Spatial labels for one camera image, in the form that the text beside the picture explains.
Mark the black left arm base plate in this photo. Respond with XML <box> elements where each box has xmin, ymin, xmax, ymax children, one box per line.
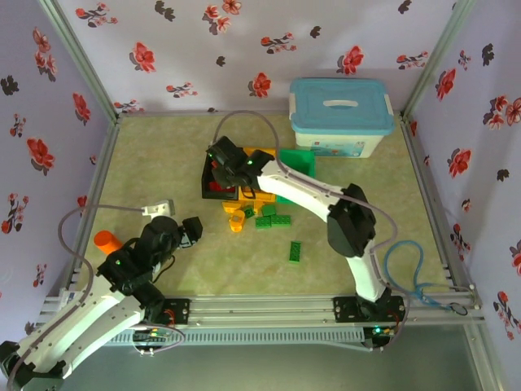
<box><xmin>160</xmin><ymin>297</ymin><xmax>192</xmax><ymax>326</ymax></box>

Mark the aluminium corner post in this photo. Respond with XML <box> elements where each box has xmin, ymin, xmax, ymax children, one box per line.
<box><xmin>36</xmin><ymin>0</ymin><xmax>121</xmax><ymax>120</ymax></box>
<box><xmin>401</xmin><ymin>0</ymin><xmax>479</xmax><ymax>120</ymax></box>

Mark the grey frame leg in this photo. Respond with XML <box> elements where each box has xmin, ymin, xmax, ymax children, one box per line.
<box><xmin>462</xmin><ymin>321</ymin><xmax>504</xmax><ymax>391</ymax></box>

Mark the aluminium side rail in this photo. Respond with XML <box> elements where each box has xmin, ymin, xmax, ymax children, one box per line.
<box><xmin>401</xmin><ymin>116</ymin><xmax>484</xmax><ymax>305</ymax></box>
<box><xmin>71</xmin><ymin>116</ymin><xmax>121</xmax><ymax>297</ymax></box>

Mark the light blue cable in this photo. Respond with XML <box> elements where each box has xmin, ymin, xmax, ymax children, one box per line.
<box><xmin>384</xmin><ymin>239</ymin><xmax>469</xmax><ymax>315</ymax></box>

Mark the grey left arm cable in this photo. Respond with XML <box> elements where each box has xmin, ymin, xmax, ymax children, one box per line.
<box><xmin>5</xmin><ymin>203</ymin><xmax>186</xmax><ymax>389</ymax></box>

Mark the yellow round lego piece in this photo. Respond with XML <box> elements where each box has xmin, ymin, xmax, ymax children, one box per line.
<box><xmin>228</xmin><ymin>210</ymin><xmax>248</xmax><ymax>235</ymax></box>

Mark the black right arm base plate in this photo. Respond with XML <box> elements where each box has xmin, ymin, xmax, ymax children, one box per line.
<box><xmin>332</xmin><ymin>296</ymin><xmax>409</xmax><ymax>325</ymax></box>

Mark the yellow plastic bin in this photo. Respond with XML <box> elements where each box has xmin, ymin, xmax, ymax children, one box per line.
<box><xmin>238</xmin><ymin>146</ymin><xmax>280</xmax><ymax>204</ymax></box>

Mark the white storage box blue lid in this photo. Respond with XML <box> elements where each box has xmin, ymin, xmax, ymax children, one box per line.
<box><xmin>288</xmin><ymin>77</ymin><xmax>396</xmax><ymax>160</ymax></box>

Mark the grey slotted cable duct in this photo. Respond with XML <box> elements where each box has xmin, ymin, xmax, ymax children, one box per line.
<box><xmin>97</xmin><ymin>327</ymin><xmax>366</xmax><ymax>349</ymax></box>

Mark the orange bottle white cap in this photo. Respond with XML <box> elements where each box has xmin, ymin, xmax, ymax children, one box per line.
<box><xmin>93</xmin><ymin>230</ymin><xmax>124</xmax><ymax>257</ymax></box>

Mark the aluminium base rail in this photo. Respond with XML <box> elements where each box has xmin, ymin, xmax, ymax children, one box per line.
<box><xmin>36</xmin><ymin>287</ymin><xmax>486</xmax><ymax>331</ymax></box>

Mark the white labelled box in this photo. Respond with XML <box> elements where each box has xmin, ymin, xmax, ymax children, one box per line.
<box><xmin>59</xmin><ymin>288</ymin><xmax>89</xmax><ymax>310</ymax></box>

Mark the green plastic bin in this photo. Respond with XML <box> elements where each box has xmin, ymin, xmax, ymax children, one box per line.
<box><xmin>276</xmin><ymin>148</ymin><xmax>317</xmax><ymax>206</ymax></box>

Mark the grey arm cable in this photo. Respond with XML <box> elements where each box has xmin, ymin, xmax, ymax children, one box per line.
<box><xmin>5</xmin><ymin>203</ymin><xmax>186</xmax><ymax>389</ymax></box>
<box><xmin>213</xmin><ymin>109</ymin><xmax>409</xmax><ymax>354</ymax></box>

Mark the grey right arm cable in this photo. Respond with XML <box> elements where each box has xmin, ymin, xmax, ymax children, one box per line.
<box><xmin>213</xmin><ymin>109</ymin><xmax>409</xmax><ymax>354</ymax></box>

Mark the aluminium rail along wall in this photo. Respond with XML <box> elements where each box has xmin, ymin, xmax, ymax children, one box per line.
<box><xmin>116</xmin><ymin>110</ymin><xmax>406</xmax><ymax>121</ymax></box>

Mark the black plastic bin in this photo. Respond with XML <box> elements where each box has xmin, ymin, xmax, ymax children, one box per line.
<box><xmin>200</xmin><ymin>145</ymin><xmax>245</xmax><ymax>201</ymax></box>

